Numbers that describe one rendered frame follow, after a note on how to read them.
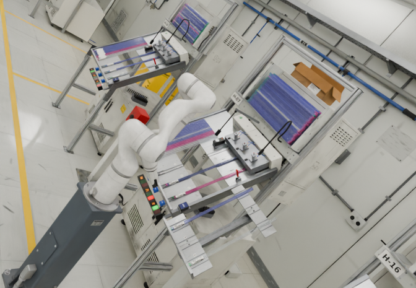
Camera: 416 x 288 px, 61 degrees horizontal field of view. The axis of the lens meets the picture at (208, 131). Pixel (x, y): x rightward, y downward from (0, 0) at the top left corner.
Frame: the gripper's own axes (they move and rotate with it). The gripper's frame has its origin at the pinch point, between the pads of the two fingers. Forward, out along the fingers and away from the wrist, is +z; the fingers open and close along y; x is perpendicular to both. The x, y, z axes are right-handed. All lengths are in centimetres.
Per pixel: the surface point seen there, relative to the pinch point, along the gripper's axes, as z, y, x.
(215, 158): 5.5, -6.2, 43.3
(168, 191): 5.5, 4.8, 6.5
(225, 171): 5.5, 6.3, 43.9
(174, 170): 5.5, -9.8, 15.9
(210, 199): 6.5, 21.0, 26.2
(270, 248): 177, -12, 107
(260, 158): 0, 12, 66
